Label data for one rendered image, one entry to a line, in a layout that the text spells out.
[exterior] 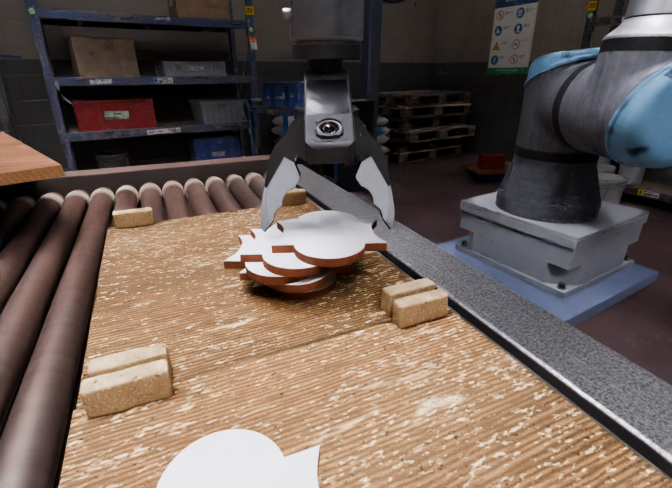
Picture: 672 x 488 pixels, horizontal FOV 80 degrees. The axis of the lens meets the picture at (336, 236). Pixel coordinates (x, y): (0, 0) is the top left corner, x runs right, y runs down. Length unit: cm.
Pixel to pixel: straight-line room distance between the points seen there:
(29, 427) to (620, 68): 64
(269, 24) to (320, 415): 522
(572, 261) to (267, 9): 503
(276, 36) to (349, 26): 501
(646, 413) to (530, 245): 31
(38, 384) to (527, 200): 63
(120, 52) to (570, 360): 426
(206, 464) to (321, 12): 37
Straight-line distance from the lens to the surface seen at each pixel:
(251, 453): 30
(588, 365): 46
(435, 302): 42
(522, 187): 67
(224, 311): 45
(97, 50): 437
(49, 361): 48
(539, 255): 66
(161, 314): 47
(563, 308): 64
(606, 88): 56
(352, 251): 41
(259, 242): 47
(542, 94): 66
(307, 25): 42
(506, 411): 35
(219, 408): 34
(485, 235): 71
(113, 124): 433
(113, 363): 37
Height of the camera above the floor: 117
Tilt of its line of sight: 23 degrees down
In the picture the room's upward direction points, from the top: straight up
